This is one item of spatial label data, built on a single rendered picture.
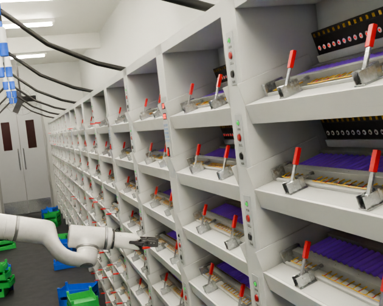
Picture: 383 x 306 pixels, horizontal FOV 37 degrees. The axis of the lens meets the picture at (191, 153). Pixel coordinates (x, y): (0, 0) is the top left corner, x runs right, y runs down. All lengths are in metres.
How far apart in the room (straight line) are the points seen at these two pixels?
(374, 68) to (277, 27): 0.48
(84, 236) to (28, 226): 0.20
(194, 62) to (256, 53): 0.71
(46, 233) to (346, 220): 1.35
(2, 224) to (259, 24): 1.19
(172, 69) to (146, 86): 0.70
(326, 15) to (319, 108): 0.40
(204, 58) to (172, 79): 0.14
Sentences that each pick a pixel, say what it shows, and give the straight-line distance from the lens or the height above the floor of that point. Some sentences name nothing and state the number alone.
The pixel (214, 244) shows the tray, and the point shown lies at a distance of 1.67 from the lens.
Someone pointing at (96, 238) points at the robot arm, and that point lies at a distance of 2.16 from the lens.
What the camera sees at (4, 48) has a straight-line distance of 4.28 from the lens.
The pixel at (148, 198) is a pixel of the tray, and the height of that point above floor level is 1.14.
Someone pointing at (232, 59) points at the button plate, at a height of 1.60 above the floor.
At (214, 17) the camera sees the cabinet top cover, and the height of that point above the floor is 1.71.
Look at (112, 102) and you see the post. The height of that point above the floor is 1.62.
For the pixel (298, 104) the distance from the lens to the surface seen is 1.07.
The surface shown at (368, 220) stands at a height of 1.29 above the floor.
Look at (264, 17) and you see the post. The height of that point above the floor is 1.68.
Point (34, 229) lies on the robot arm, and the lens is 2.12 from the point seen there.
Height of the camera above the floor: 1.47
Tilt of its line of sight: 3 degrees down
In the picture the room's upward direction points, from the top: 6 degrees counter-clockwise
